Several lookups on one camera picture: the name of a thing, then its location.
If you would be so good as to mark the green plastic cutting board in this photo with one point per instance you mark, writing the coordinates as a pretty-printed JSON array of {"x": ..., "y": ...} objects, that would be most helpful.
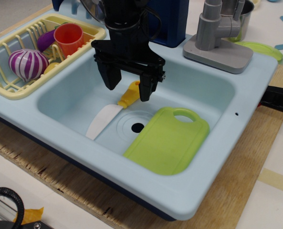
[{"x": 170, "y": 140}]

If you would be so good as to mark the yellow toy piece in rack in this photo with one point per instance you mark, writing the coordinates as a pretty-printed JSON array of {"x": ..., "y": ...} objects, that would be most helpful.
[{"x": 50, "y": 67}]

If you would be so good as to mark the stainless steel pot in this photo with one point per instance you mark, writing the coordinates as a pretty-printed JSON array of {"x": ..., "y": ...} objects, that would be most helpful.
[{"x": 228, "y": 9}]

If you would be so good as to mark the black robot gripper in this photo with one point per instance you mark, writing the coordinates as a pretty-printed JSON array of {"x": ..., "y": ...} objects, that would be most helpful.
[{"x": 128, "y": 50}]

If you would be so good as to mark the yellow tape piece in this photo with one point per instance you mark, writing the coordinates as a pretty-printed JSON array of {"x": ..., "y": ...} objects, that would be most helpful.
[{"x": 32, "y": 215}]

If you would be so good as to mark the cream dish drying rack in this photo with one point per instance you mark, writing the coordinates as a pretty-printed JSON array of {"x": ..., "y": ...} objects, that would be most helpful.
[{"x": 26, "y": 36}]

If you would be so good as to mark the black clamp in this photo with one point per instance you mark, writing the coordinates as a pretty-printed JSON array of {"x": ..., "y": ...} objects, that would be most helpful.
[{"x": 273, "y": 98}]

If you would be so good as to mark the steel pot lid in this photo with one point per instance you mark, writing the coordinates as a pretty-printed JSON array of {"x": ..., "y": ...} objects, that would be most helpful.
[{"x": 95, "y": 8}]

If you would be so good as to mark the grey toy faucet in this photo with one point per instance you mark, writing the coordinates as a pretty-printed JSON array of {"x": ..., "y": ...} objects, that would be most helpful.
[{"x": 209, "y": 46}]

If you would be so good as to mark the green plastic plate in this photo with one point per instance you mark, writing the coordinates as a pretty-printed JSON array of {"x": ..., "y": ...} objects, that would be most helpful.
[{"x": 263, "y": 49}]

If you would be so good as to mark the yellow handled white toy knife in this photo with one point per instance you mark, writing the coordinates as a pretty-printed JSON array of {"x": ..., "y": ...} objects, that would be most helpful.
[{"x": 110, "y": 111}]

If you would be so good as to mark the purple white toy onion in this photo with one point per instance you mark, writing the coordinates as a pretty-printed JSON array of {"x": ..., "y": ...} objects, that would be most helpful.
[{"x": 28, "y": 64}]

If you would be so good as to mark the light blue toy sink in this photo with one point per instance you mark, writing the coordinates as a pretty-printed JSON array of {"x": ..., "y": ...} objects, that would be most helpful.
[{"x": 60, "y": 111}]

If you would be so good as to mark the wooden base board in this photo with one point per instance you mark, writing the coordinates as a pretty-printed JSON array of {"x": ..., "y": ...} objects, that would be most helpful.
[{"x": 247, "y": 193}]

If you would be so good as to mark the dark blue plastic box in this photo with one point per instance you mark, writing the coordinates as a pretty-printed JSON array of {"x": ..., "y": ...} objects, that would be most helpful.
[{"x": 169, "y": 27}]

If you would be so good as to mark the purple toy eggplant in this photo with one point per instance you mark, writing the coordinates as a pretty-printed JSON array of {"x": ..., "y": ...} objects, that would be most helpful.
[{"x": 46, "y": 40}]

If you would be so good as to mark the orange plastic cup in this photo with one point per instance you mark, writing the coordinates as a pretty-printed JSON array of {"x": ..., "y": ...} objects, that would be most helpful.
[{"x": 69, "y": 37}]

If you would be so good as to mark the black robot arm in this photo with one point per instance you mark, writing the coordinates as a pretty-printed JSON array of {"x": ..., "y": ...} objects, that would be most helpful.
[{"x": 122, "y": 10}]

